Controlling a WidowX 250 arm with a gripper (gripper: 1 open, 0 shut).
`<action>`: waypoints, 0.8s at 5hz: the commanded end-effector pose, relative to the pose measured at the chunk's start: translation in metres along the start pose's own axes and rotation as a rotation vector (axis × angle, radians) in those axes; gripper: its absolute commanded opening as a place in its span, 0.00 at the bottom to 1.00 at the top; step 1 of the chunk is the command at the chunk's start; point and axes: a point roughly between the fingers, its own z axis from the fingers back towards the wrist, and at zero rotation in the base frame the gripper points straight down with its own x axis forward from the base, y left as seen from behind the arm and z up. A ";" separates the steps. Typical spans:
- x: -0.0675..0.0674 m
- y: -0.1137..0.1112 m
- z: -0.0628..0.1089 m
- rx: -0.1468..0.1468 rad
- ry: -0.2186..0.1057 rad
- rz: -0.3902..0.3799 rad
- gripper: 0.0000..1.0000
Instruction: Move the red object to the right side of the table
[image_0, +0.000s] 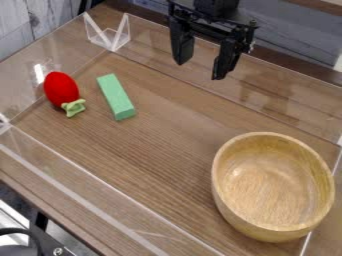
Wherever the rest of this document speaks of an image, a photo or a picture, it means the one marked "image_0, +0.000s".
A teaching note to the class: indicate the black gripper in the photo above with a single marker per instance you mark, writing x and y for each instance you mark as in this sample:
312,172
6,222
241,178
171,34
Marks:
213,17

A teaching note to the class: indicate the red plush strawberry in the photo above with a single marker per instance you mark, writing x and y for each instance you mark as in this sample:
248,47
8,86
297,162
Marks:
62,93

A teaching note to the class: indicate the green rectangular block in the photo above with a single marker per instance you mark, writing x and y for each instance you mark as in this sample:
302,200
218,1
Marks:
117,97

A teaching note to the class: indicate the wooden bowl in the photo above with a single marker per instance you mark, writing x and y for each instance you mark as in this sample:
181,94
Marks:
273,186

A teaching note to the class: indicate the black table clamp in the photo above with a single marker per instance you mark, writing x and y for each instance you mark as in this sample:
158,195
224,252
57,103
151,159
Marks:
51,246

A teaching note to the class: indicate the clear acrylic corner bracket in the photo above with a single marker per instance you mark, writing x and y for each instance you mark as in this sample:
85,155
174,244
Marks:
111,39

